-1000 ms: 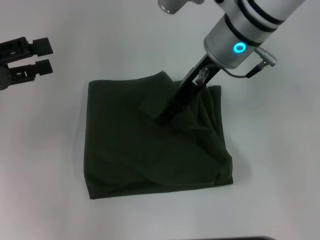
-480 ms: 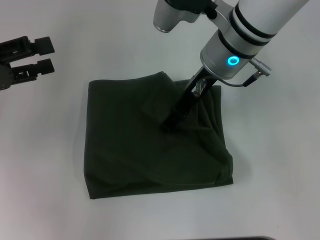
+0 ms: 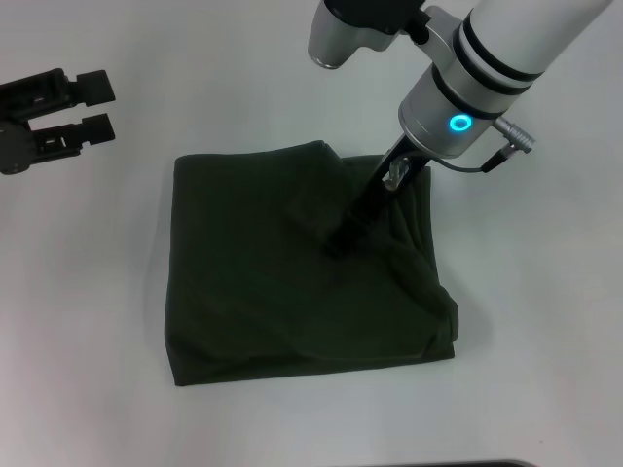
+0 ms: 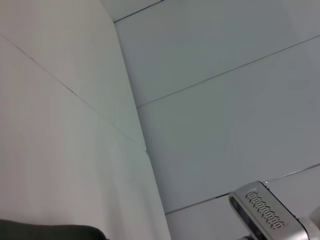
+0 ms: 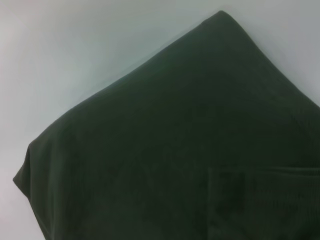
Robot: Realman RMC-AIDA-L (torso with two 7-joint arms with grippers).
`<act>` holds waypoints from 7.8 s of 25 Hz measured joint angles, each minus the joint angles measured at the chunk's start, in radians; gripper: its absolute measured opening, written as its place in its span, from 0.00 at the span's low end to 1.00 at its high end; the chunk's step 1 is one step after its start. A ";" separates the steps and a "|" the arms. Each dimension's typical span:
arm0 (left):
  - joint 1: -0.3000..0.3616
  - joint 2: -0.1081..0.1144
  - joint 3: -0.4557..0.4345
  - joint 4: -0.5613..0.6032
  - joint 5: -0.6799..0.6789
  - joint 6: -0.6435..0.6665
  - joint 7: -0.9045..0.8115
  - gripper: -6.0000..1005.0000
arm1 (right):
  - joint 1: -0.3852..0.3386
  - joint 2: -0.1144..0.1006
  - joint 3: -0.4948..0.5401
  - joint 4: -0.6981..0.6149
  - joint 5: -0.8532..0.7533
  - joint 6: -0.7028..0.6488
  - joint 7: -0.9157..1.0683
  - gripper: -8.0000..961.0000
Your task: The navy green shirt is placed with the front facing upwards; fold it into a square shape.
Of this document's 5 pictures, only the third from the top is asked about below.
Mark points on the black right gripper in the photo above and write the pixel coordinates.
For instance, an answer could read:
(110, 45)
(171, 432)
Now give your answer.
(379, 194)

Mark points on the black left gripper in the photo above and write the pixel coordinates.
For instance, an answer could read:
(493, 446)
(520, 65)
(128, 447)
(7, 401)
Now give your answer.
(19, 141)

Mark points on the dark green t-shirt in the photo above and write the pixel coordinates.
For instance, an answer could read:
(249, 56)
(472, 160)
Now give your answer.
(302, 267)

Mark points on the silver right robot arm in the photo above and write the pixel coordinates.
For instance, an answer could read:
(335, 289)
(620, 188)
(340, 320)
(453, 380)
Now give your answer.
(491, 68)

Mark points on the dark flat panel edge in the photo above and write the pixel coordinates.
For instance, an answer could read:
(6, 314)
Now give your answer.
(479, 464)

